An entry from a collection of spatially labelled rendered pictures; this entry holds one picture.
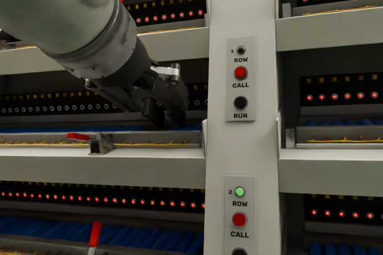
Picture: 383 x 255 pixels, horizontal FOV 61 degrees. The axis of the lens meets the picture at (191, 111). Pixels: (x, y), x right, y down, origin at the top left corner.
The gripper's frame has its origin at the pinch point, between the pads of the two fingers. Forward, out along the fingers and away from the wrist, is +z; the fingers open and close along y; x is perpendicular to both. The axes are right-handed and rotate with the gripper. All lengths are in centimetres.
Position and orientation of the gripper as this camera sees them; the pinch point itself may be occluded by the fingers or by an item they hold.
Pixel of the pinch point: (166, 114)
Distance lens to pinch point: 54.3
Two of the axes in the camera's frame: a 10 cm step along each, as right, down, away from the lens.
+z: 2.7, 3.7, 8.9
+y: 9.6, -0.3, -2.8
